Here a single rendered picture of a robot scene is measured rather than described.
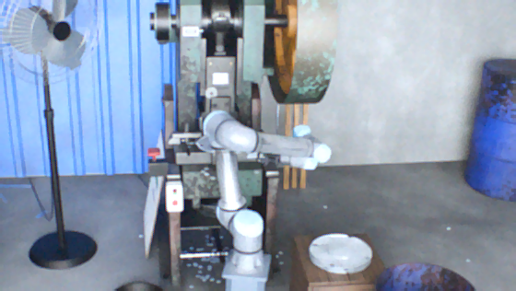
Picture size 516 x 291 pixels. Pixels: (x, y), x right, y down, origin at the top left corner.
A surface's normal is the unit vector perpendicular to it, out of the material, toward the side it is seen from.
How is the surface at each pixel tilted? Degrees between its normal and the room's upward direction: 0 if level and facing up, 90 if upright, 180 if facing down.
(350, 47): 90
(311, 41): 91
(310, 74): 113
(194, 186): 90
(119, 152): 90
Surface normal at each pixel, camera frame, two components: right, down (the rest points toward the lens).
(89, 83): 0.17, 0.38
